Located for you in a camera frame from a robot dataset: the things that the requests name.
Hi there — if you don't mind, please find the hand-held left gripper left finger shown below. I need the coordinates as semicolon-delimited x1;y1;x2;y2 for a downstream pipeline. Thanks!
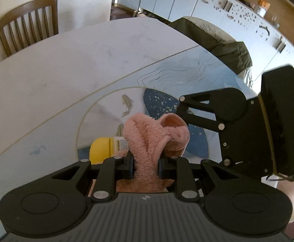
51;153;135;203

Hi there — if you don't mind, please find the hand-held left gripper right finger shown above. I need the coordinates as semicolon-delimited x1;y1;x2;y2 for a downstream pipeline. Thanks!
158;156;262;203

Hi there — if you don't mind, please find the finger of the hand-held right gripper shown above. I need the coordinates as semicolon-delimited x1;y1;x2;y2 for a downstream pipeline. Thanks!
176;91;226;133

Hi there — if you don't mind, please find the pink fluffy towel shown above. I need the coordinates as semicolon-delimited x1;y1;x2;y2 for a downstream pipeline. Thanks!
116;113;190;193

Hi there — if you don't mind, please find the yellow cap supplement bottle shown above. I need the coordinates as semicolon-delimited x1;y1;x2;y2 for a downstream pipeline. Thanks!
90;137;130;166

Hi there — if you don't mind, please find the white sideboard cabinet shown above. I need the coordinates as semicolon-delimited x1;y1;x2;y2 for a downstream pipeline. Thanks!
118;0;294;84

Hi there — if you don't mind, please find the orange box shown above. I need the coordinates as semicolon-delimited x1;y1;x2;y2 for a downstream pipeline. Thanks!
258;0;271;18

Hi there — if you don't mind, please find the dark red rug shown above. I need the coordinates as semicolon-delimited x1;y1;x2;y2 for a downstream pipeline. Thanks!
110;6;135;21

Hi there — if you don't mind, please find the brown wooden chair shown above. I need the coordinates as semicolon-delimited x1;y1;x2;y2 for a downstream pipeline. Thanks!
0;0;59;58

